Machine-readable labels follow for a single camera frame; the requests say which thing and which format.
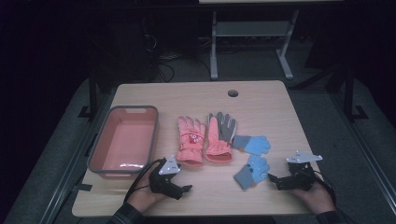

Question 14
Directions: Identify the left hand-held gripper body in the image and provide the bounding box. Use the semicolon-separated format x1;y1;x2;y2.
148;155;185;201

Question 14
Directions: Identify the pink glove with red print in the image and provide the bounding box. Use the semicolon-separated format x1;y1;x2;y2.
176;115;207;168

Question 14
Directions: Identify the blue knit glove grey cuff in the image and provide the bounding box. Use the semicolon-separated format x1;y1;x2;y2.
231;134;272;157
233;154;271;191

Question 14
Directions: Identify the black stand post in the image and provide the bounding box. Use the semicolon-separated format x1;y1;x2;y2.
78;69;99;121
343;66;369;122

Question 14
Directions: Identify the hand-held gripper black cable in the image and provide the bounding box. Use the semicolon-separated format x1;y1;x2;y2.
123;158;167;203
311;169;338;207

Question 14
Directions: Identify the black strap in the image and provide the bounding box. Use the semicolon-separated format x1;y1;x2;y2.
73;183;93;192

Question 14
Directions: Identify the right hand-held gripper black cable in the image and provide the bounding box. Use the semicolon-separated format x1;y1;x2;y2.
311;169;338;207

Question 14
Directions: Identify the grey metal table frame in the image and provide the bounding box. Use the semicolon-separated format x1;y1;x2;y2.
209;8;300;81

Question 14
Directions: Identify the pink plastic bin grey rim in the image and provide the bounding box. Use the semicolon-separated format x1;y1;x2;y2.
87;105;160;180

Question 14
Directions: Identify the tangle of black floor cables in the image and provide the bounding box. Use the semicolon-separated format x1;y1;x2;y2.
143;34;185;83

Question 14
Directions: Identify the left hand-held gripper black cable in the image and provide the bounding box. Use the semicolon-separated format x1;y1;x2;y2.
123;158;167;203

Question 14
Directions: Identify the person's right hand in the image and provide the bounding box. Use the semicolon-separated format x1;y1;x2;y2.
290;181;336;216

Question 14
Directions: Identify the pink glove with grey palm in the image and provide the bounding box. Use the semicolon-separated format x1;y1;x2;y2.
204;111;238;164

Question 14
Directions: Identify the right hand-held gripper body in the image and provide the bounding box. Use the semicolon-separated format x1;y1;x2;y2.
276;150;323;191

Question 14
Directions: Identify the person's left hand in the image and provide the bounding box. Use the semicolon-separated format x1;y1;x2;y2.
126;161;170;215

